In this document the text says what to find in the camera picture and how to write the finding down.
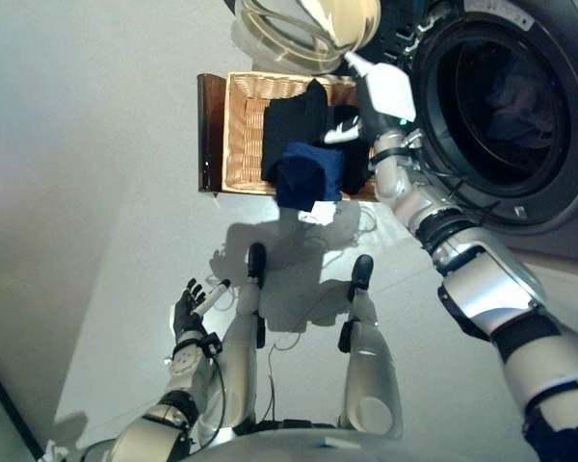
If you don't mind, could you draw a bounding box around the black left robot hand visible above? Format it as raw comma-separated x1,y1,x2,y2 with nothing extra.
171,277,232,346

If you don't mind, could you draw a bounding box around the blue cloth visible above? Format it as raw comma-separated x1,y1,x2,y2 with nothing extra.
275,141,346,213

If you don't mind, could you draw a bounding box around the black cloth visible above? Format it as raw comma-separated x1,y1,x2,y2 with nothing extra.
260,79,375,196

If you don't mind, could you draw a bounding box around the round washing machine door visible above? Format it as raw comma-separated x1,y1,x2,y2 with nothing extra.
223,0,415,76

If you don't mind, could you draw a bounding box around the glossy brown stand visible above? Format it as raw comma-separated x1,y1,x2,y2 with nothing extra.
197,73,232,196

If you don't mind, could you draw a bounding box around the silver right robot leg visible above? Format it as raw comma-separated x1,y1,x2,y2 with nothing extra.
336,254,406,442

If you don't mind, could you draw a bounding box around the rectangular wicker laundry basket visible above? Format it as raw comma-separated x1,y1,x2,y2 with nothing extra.
220,70,381,202

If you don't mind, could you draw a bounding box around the silver robot torso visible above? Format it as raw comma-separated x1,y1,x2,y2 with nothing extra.
182,423,540,462

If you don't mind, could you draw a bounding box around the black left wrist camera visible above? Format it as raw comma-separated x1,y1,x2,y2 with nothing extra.
199,331,223,358

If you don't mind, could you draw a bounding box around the thin black floor cable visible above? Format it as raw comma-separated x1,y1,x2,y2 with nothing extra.
266,345,279,425

